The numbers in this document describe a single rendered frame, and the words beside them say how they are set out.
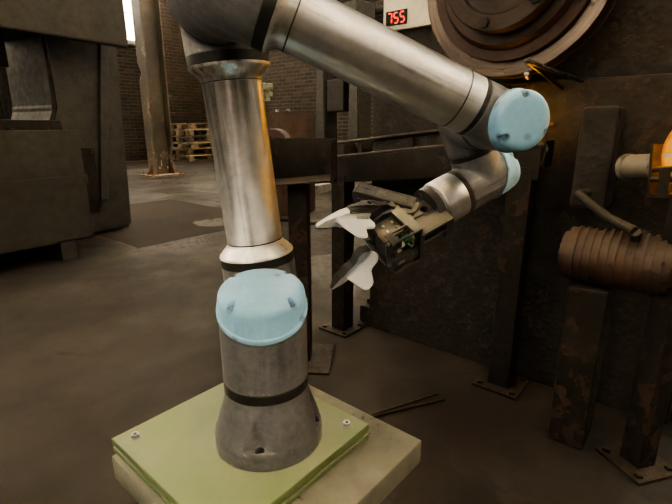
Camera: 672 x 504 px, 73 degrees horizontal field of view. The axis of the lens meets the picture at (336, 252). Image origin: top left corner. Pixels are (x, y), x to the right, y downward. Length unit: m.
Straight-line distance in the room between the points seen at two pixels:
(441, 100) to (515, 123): 0.09
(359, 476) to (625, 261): 0.72
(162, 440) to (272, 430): 0.18
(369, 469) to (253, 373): 0.22
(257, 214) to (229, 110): 0.15
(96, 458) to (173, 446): 0.59
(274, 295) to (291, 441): 0.19
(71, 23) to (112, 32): 0.26
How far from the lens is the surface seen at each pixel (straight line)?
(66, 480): 1.26
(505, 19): 1.26
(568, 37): 1.29
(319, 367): 1.50
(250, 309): 0.56
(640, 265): 1.11
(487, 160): 0.75
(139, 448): 0.73
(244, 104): 0.67
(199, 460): 0.69
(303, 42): 0.55
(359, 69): 0.56
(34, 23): 3.25
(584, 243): 1.13
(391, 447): 0.72
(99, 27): 3.45
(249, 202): 0.67
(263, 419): 0.62
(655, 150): 1.15
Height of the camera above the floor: 0.75
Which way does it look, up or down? 15 degrees down
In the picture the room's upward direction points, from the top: straight up
